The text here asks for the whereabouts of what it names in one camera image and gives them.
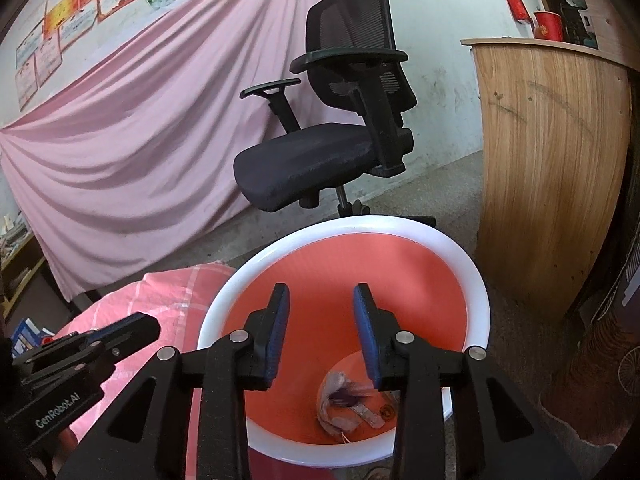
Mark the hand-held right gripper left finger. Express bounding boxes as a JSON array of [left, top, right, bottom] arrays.
[[57, 284, 291, 480]]

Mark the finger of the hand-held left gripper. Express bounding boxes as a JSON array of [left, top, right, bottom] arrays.
[[82, 312, 162, 368]]

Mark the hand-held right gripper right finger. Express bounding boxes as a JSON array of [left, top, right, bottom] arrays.
[[353, 284, 583, 480]]

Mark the pink bin with white rim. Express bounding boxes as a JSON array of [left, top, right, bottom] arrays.
[[196, 215, 492, 466]]

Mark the grey wrapper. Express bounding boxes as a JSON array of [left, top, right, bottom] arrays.
[[316, 370, 373, 433]]

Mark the white strip packet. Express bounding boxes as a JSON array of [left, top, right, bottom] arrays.
[[350, 402, 396, 431]]

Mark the pink checked tablecloth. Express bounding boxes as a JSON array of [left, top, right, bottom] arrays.
[[52, 260, 238, 480]]

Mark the blue cardboard box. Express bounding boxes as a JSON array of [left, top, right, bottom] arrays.
[[11, 317, 56, 356]]

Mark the wooden shelf desk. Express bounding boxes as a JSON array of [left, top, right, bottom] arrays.
[[0, 232, 76, 321]]

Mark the stack of books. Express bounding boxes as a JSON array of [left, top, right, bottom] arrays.
[[0, 212, 31, 261]]

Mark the black mesh office chair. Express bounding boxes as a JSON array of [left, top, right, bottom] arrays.
[[233, 0, 436, 231]]

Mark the pink hanging cloth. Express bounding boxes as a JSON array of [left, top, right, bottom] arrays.
[[0, 0, 361, 303]]

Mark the dark printed cardboard box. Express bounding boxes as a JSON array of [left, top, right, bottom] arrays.
[[542, 240, 640, 480]]

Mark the curved wooden counter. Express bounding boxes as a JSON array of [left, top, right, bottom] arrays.
[[460, 37, 633, 318]]

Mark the red cup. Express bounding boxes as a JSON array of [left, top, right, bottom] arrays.
[[532, 10, 565, 43]]

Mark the red hanging ornament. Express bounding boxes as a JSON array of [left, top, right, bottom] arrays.
[[501, 0, 533, 25]]

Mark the group of wall certificates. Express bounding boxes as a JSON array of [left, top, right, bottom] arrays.
[[14, 0, 148, 111]]

